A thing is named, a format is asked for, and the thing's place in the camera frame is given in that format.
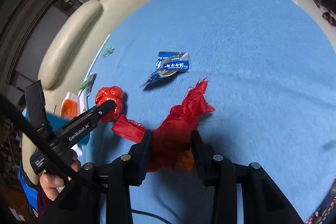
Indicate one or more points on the blue tablecloth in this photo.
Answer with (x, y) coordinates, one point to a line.
(271, 80)

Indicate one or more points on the red knotted cloth bag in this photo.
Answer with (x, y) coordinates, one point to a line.
(173, 136)

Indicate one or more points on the small red plastic bag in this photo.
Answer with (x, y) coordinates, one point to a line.
(114, 95)

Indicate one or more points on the left hand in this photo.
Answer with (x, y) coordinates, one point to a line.
(50, 182)

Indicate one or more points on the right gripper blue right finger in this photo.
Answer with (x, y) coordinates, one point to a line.
(203, 155)

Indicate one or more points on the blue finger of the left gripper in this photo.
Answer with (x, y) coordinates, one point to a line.
(35, 102)

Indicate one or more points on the white stick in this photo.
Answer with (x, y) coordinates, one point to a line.
(96, 57)

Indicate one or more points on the orange snack wrapper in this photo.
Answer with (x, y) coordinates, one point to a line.
(186, 161)

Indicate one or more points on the dark foil packet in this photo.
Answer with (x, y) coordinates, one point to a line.
(90, 82)

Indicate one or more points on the red plastic basket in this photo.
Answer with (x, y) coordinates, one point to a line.
(325, 213)

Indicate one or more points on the green candy wrapper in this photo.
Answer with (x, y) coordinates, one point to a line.
(108, 51)

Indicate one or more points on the pair of slippers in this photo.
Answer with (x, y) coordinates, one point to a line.
(329, 18)

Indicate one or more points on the small white medicine box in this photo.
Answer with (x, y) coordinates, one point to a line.
(83, 102)

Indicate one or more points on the cream leather sofa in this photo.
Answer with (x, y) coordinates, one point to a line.
(76, 45)

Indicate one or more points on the orange white box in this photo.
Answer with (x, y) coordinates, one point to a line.
(70, 106)

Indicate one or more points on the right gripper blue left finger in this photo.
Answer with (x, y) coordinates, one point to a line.
(142, 156)

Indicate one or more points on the teal water bottle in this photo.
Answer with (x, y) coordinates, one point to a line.
(57, 122)

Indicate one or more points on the blue foil wrapper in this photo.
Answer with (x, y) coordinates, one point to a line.
(168, 64)

